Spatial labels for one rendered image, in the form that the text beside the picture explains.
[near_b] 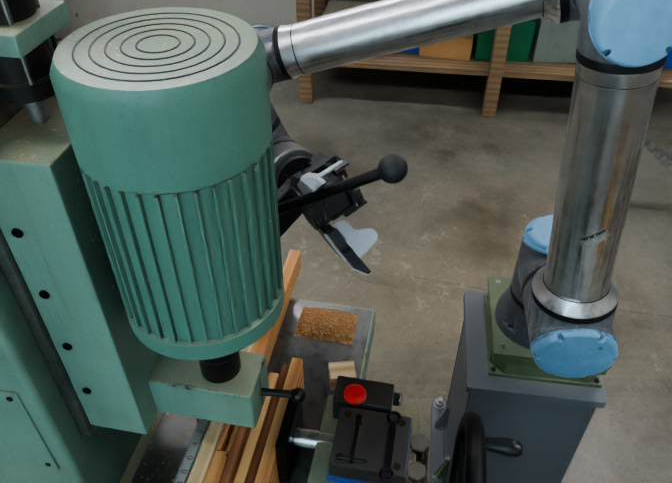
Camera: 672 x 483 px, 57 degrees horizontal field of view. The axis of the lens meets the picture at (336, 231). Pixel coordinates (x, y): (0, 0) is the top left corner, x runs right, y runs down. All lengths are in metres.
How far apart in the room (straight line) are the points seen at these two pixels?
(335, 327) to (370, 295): 1.33
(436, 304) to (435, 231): 0.43
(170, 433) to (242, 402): 0.32
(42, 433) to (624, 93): 0.87
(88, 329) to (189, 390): 0.16
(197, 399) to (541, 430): 1.00
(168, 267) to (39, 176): 0.13
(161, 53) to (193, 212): 0.13
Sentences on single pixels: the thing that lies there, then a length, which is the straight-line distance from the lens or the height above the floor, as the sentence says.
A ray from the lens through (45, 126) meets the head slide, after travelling 0.64.
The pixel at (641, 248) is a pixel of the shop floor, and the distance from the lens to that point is 2.87.
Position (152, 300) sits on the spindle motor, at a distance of 0.62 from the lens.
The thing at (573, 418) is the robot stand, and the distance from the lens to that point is 1.59.
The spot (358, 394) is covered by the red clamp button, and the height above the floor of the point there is 1.03.
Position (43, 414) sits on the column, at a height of 1.08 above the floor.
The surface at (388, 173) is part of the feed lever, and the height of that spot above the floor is 1.31.
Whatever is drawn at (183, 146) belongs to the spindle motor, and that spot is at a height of 1.46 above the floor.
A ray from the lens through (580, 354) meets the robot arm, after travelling 1.21.
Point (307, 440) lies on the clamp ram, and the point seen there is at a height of 0.96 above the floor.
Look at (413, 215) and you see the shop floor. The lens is 2.75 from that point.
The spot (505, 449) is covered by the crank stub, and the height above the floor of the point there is 0.92.
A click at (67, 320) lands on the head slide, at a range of 0.73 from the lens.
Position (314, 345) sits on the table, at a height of 0.90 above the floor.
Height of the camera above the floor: 1.72
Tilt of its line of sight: 40 degrees down
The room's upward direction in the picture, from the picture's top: straight up
